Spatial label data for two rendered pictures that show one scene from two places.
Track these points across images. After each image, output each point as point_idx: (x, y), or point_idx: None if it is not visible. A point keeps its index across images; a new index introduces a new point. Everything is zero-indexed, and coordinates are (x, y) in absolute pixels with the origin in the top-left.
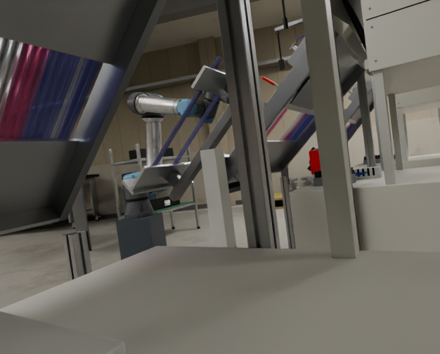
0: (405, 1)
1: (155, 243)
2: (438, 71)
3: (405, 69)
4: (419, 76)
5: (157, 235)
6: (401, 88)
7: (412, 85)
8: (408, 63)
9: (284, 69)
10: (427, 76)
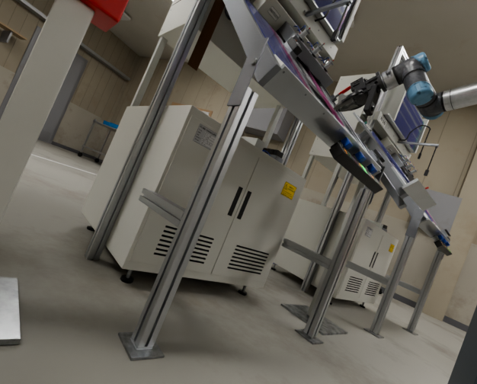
0: None
1: None
2: (230, 82)
3: (263, 100)
4: (232, 78)
5: None
6: (211, 52)
7: (209, 56)
8: (270, 107)
9: (331, 40)
10: (223, 74)
